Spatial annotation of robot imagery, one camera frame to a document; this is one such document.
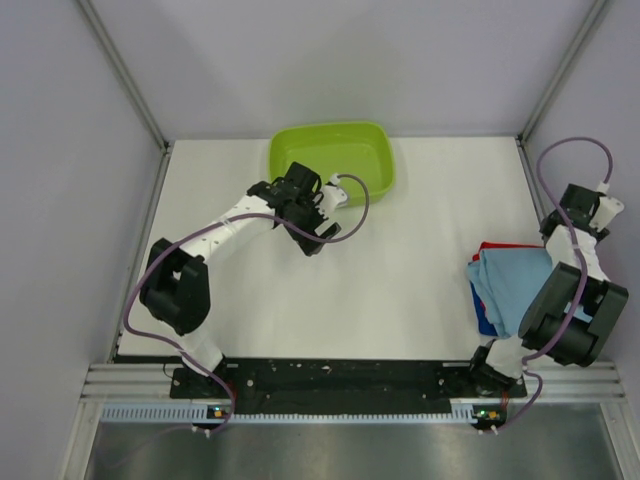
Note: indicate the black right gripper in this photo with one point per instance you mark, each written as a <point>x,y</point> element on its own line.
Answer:
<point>599,234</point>

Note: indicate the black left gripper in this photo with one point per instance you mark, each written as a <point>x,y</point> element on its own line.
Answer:
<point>312,201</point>

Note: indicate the light blue t shirt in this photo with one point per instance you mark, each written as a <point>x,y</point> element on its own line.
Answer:
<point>510,290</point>

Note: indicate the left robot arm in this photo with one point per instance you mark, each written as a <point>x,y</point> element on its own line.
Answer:
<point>178,291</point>

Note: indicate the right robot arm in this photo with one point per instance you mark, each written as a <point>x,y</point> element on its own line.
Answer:
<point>549,300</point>

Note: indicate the green plastic basin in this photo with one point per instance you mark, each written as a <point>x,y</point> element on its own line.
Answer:
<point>360,148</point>

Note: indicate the red folded t shirt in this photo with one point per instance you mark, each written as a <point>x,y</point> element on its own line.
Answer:
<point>487,250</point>

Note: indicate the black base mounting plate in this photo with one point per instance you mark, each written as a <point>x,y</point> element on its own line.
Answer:
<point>334,387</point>

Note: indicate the blue white folded t shirt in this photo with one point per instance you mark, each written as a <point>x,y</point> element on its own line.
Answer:
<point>484,326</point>

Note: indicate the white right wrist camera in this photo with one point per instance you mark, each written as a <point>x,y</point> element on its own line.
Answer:
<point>607,208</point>

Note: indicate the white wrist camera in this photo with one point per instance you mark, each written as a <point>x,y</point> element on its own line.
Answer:
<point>607,208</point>
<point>332,196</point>

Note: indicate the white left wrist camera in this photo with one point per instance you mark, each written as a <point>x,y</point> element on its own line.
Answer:
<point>332,196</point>

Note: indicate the right aluminium corner post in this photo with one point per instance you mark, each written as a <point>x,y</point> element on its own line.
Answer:
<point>595,16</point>

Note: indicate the aluminium corner post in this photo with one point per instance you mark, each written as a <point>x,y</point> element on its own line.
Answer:
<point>595,16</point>
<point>121,72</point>

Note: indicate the left aluminium corner post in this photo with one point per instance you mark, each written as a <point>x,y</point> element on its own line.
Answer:
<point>121,72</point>

